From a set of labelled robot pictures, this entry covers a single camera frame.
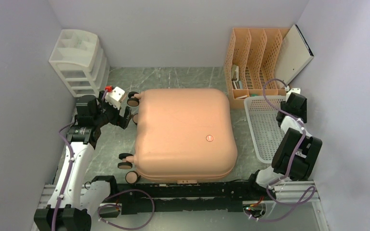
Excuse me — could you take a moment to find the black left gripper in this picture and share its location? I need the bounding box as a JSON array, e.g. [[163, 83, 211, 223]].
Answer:
[[93, 90, 132, 128]]

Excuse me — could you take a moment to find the white plastic drawer organizer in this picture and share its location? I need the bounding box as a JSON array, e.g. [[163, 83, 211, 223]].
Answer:
[[49, 29, 110, 98]]

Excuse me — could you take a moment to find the pink hard-shell suitcase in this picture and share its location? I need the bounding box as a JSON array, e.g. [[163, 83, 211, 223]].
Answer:
[[125, 88, 238, 182]]

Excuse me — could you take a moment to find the orange plastic file rack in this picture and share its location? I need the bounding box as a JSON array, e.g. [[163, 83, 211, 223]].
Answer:
[[224, 28, 289, 109]]

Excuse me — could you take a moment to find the white plastic mesh basket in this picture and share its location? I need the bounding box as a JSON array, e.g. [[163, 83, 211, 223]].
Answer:
[[244, 95, 285, 164]]

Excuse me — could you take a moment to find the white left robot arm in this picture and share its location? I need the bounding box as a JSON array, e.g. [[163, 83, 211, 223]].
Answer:
[[34, 93, 132, 231]]

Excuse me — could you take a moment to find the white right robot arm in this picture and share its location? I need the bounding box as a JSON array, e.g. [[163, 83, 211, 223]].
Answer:
[[245, 90, 322, 200]]

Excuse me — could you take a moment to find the black suitcase wheel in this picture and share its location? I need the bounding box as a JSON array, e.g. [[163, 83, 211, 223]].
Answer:
[[127, 91, 141, 107], [118, 153, 141, 184]]

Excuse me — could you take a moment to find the white flat board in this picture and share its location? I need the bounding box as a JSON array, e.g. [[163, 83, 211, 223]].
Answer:
[[274, 24, 314, 84]]

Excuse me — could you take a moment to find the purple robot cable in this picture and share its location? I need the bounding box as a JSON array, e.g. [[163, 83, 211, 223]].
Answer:
[[48, 121, 154, 231]]

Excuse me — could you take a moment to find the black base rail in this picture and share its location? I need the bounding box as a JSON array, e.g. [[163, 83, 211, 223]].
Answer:
[[102, 180, 275, 215]]

